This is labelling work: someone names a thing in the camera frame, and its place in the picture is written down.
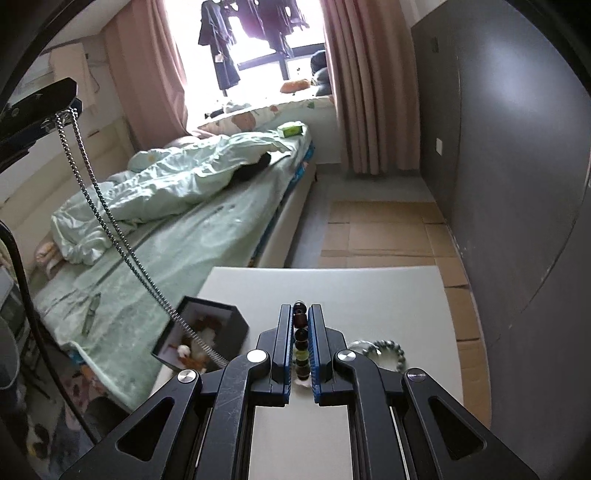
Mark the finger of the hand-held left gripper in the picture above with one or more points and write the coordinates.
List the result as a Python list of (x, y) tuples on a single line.
[(44, 99), (32, 134)]

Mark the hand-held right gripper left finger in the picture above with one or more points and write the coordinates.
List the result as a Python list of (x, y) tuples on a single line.
[(287, 355)]

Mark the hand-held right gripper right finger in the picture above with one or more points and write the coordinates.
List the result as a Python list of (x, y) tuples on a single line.
[(316, 355)]

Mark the black jewelry box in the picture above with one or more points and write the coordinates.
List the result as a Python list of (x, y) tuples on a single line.
[(228, 330)]

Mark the brown and white jewelry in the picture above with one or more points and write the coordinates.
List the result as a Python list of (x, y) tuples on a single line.
[(202, 325)]

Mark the clear bangle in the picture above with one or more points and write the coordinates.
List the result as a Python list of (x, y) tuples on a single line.
[(356, 344)]

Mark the cream padded headboard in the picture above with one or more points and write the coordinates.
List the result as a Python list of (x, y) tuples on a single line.
[(27, 184)]

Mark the pink curtain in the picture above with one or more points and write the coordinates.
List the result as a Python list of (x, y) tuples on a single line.
[(369, 83), (147, 69)]

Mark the pink pillow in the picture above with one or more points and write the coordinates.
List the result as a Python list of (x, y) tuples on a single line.
[(46, 253)]

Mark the bed with green sheet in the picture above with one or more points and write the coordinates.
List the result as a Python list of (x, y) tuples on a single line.
[(194, 244)]

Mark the cardboard floor sheets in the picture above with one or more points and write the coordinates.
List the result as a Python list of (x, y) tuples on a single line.
[(392, 230)]

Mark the light green quilt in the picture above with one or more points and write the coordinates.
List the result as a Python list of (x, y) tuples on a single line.
[(175, 177)]

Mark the dark hanging garment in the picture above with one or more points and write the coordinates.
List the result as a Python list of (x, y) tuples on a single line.
[(219, 41)]

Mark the black object on bed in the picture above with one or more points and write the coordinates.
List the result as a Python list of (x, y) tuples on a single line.
[(251, 170)]

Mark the printed window seat cushion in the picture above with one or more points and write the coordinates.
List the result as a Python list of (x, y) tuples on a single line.
[(258, 113)]

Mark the small green box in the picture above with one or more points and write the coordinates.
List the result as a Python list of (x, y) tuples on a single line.
[(292, 129)]

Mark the colourful printed cloth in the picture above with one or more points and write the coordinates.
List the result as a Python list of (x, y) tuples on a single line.
[(60, 415)]

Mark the dark hanging clothes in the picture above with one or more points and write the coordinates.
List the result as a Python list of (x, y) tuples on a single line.
[(272, 21)]

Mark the orange plush toy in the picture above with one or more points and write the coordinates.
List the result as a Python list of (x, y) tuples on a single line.
[(295, 86)]

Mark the dark blue plush toy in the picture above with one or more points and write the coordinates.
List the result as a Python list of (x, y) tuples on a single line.
[(321, 71)]

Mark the beige wall-mounted box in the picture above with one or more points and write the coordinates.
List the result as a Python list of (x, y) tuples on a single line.
[(69, 69)]

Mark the white bed frame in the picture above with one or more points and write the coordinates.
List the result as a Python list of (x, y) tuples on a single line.
[(295, 217)]

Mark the white wall socket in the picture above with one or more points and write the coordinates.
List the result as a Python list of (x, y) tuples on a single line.
[(439, 146)]

